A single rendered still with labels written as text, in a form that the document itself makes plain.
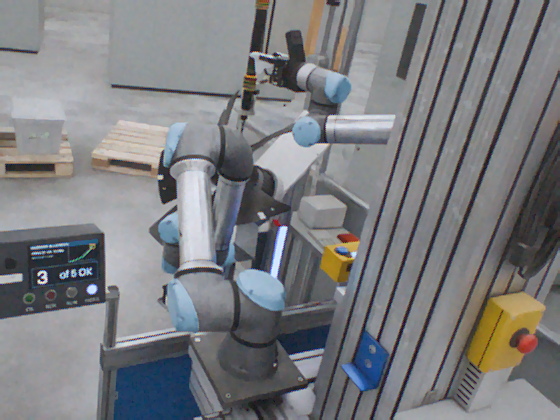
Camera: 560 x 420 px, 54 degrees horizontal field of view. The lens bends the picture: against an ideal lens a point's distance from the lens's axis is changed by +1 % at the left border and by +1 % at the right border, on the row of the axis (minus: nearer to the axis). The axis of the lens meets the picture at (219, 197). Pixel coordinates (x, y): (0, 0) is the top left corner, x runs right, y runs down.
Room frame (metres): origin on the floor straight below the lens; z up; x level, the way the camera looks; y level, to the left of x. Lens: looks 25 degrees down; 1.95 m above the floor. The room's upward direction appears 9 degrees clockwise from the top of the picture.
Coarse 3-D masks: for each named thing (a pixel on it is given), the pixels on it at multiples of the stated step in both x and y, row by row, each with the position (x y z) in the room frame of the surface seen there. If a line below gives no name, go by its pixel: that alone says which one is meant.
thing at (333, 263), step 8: (328, 248) 1.62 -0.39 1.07; (336, 248) 1.62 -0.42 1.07; (352, 248) 1.64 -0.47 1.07; (328, 256) 1.61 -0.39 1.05; (336, 256) 1.58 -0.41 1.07; (344, 256) 1.58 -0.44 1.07; (352, 256) 1.59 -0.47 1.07; (328, 264) 1.60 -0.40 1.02; (336, 264) 1.57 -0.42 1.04; (344, 264) 1.56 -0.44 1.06; (328, 272) 1.59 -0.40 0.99; (336, 272) 1.56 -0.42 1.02; (344, 272) 1.56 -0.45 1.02; (336, 280) 1.55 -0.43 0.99; (344, 280) 1.56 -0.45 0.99
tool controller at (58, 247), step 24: (0, 240) 1.09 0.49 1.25; (24, 240) 1.10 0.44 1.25; (48, 240) 1.12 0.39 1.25; (72, 240) 1.15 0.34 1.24; (96, 240) 1.17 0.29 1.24; (0, 264) 1.06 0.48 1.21; (24, 264) 1.08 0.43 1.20; (48, 264) 1.11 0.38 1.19; (72, 264) 1.13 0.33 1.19; (96, 264) 1.16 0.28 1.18; (0, 288) 1.04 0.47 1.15; (24, 288) 1.07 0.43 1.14; (48, 288) 1.09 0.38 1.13; (0, 312) 1.03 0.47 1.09; (24, 312) 1.05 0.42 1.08
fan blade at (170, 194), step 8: (160, 160) 2.10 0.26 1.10; (160, 168) 2.08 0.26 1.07; (168, 168) 2.05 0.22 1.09; (168, 176) 2.04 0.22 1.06; (160, 184) 2.05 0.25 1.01; (168, 184) 2.03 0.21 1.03; (176, 184) 2.01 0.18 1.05; (160, 192) 2.04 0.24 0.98; (168, 192) 2.02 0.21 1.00; (176, 192) 2.00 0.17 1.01; (168, 200) 2.01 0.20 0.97
